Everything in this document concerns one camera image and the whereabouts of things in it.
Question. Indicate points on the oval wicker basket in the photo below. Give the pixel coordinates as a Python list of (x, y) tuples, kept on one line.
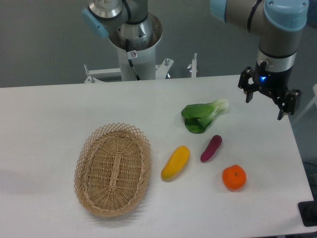
[(113, 170)]

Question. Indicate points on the white frame at right edge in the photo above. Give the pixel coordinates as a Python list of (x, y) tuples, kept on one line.
[(311, 103)]

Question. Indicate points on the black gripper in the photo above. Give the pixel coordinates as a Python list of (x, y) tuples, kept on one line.
[(273, 85)]

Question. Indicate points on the purple sweet potato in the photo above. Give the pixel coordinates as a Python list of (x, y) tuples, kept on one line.
[(211, 148)]

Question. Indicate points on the black device at table edge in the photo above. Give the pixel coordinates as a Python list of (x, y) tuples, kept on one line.
[(308, 212)]

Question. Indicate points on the yellow mango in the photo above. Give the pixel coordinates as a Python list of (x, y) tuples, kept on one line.
[(176, 163)]

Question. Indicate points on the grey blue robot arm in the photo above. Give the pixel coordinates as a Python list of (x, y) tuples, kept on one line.
[(278, 23)]

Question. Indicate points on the green bok choy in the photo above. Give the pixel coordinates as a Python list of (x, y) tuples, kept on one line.
[(198, 117)]

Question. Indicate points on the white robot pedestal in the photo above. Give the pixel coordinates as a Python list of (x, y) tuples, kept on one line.
[(136, 47)]

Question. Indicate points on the orange tangerine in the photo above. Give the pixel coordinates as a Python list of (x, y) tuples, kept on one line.
[(234, 177)]

